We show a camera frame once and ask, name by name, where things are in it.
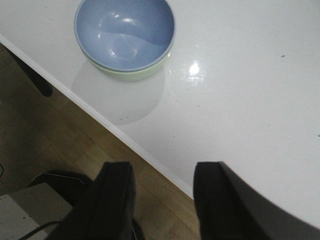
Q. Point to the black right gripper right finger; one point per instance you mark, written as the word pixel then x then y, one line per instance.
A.
pixel 229 209

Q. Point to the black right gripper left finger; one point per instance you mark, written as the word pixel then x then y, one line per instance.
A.
pixel 105 211

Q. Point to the grey robot base platform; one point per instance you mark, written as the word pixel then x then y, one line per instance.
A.
pixel 41 205

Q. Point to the green bowl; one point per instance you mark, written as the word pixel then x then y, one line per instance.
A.
pixel 130 73

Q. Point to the blue bowl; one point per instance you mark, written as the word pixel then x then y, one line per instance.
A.
pixel 125 16

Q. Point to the black table leg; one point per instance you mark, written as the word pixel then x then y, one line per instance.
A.
pixel 42 85

